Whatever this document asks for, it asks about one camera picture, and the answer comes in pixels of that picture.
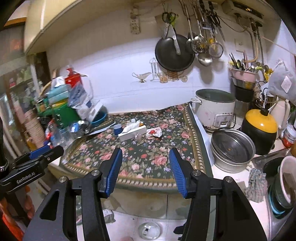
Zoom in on orange sleeve forearm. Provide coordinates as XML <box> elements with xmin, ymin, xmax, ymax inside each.
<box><xmin>1</xmin><ymin>198</ymin><xmax>24</xmax><ymax>241</ymax></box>

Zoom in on left hand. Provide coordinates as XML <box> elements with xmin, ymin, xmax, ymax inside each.
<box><xmin>25</xmin><ymin>185</ymin><xmax>35</xmax><ymax>219</ymax></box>

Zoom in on stack of brown cups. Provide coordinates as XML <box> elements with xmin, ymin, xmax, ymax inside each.
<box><xmin>24</xmin><ymin>109</ymin><xmax>45</xmax><ymax>148</ymax></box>

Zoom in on grey knitted dishcloth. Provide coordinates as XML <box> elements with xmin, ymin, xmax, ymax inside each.
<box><xmin>244</xmin><ymin>168</ymin><xmax>268</xmax><ymax>203</ymax></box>

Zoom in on plastic bag on floor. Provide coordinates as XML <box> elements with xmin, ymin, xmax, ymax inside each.
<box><xmin>103</xmin><ymin>209</ymin><xmax>115</xmax><ymax>224</ymax></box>

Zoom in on white flat box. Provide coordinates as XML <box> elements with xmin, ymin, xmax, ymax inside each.
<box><xmin>118</xmin><ymin>125</ymin><xmax>147</xmax><ymax>142</ymax></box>

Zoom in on small blue cup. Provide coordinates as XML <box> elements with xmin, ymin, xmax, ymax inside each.
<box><xmin>113</xmin><ymin>124</ymin><xmax>123</xmax><ymax>136</ymax></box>

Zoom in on green box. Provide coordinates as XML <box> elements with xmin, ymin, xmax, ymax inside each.
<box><xmin>39</xmin><ymin>103</ymin><xmax>81</xmax><ymax>128</ymax></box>

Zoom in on floral green table cloth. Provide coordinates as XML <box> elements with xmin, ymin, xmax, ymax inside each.
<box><xmin>62</xmin><ymin>102</ymin><xmax>213</xmax><ymax>193</ymax></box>

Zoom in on white tissue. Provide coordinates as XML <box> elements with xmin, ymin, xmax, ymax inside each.
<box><xmin>122</xmin><ymin>118</ymin><xmax>144</xmax><ymax>133</ymax></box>

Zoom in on black cloth on floor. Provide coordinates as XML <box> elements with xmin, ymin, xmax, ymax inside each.
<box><xmin>173</xmin><ymin>223</ymin><xmax>186</xmax><ymax>240</ymax></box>

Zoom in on blue bowl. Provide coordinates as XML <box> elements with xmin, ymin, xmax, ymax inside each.
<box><xmin>91</xmin><ymin>111</ymin><xmax>107</xmax><ymax>128</ymax></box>

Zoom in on crumpled red white wrapper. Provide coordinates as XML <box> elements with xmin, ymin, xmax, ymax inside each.
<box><xmin>146</xmin><ymin>126</ymin><xmax>163</xmax><ymax>138</ymax></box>

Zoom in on white plate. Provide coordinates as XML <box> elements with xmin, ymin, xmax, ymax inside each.
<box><xmin>88</xmin><ymin>100</ymin><xmax>103</xmax><ymax>122</ymax></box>

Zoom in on teal tissue packs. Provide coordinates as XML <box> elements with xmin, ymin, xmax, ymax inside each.
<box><xmin>46</xmin><ymin>84</ymin><xmax>70</xmax><ymax>104</ymax></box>

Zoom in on white floor bowl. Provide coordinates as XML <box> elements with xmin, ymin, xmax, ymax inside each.
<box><xmin>137</xmin><ymin>222</ymin><xmax>161</xmax><ymax>240</ymax></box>

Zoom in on steel basin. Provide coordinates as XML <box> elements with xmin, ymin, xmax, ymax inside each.
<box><xmin>210</xmin><ymin>129</ymin><xmax>255</xmax><ymax>173</ymax></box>

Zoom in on blue white plastic bag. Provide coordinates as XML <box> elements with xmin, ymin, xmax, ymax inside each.
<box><xmin>68</xmin><ymin>82</ymin><xmax>94</xmax><ymax>120</ymax></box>

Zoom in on white bowl in sink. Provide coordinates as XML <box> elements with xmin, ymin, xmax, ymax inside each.
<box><xmin>279</xmin><ymin>156</ymin><xmax>295</xmax><ymax>207</ymax></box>

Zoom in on yellow black pot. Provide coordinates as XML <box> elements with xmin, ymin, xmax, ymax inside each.
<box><xmin>240</xmin><ymin>108</ymin><xmax>278</xmax><ymax>155</ymax></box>

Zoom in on white rice cooker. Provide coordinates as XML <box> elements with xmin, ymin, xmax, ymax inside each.
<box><xmin>191</xmin><ymin>88</ymin><xmax>236</xmax><ymax>132</ymax></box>

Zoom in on white kettle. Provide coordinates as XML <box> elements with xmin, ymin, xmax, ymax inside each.
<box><xmin>270</xmin><ymin>98</ymin><xmax>290</xmax><ymax>138</ymax></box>

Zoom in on black hanging pan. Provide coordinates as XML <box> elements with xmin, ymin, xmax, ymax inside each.
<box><xmin>155</xmin><ymin>34</ymin><xmax>195</xmax><ymax>72</ymax></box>

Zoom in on grey cloth bag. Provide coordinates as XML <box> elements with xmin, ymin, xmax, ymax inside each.
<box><xmin>268</xmin><ymin>60</ymin><xmax>296</xmax><ymax>105</ymax></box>

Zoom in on pink utensil holder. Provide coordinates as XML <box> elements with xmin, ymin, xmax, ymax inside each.
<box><xmin>229</xmin><ymin>68</ymin><xmax>257</xmax><ymax>83</ymax></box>

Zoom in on hanging steel ladle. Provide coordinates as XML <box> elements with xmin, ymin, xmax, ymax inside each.
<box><xmin>194</xmin><ymin>6</ymin><xmax>213</xmax><ymax>67</ymax></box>

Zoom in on white power strip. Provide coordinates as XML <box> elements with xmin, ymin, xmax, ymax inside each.
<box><xmin>130</xmin><ymin>7</ymin><xmax>140</xmax><ymax>35</ymax></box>

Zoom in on hanging scissors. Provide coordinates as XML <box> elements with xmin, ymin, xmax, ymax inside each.
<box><xmin>162</xmin><ymin>11</ymin><xmax>181</xmax><ymax>55</ymax></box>

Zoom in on white water heater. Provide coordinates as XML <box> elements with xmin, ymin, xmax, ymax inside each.
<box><xmin>221</xmin><ymin>0</ymin><xmax>264</xmax><ymax>23</ymax></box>

